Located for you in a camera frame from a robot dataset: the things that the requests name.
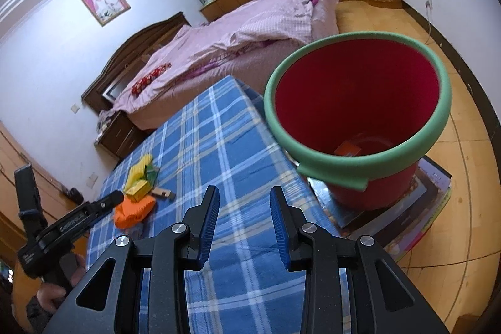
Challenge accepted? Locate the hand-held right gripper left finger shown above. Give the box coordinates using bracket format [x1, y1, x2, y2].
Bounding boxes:
[41, 185, 220, 334]

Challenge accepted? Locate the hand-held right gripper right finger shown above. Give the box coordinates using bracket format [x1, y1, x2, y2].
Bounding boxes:
[270, 186, 451, 334]

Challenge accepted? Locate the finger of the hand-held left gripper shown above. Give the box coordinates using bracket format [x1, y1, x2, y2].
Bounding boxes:
[84, 190, 125, 219]

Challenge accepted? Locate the orange plastic bag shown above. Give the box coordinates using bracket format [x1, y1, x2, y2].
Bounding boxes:
[113, 195, 156, 230]

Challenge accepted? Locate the yellow plastic bag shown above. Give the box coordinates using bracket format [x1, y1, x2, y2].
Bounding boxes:
[123, 154, 160, 202]

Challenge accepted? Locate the white and teal medicine box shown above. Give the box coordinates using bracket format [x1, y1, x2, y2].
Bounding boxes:
[151, 186, 175, 200]

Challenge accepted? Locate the orange cardboard box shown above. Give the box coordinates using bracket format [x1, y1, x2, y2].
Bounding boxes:
[334, 140, 363, 157]

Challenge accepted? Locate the red bucket with green rim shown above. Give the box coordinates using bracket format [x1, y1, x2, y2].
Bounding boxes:
[263, 31, 452, 211]

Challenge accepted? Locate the person's left forearm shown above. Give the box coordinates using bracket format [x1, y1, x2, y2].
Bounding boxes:
[0, 291, 53, 334]

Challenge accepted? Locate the person's left hand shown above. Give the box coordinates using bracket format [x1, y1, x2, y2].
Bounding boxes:
[38, 254, 87, 310]

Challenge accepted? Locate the dark wooden nightstand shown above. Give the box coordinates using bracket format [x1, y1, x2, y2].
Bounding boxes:
[94, 110, 148, 161]

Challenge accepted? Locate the blue plaid tablecloth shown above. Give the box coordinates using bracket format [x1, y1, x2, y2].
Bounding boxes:
[84, 76, 353, 334]

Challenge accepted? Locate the crumpled light cloth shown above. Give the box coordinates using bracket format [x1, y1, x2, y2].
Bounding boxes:
[97, 108, 118, 131]

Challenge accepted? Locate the wooden wardrobe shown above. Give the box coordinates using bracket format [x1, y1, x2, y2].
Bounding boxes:
[0, 121, 90, 319]

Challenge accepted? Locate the red floral pillow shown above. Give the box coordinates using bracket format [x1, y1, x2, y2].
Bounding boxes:
[131, 64, 172, 96]

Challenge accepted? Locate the large colourful picture book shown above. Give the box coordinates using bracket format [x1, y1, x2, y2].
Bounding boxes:
[344, 181, 452, 262]

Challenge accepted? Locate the dark wooden bed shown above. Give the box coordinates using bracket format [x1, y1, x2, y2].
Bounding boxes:
[81, 12, 340, 131]

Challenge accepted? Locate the stack of books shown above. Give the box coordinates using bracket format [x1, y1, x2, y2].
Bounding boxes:
[307, 156, 452, 229]

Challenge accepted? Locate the framed wedding photo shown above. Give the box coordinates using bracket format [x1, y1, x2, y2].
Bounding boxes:
[80, 0, 131, 26]

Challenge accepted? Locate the bed with pink quilt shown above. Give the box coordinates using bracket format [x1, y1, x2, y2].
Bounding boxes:
[113, 0, 340, 115]

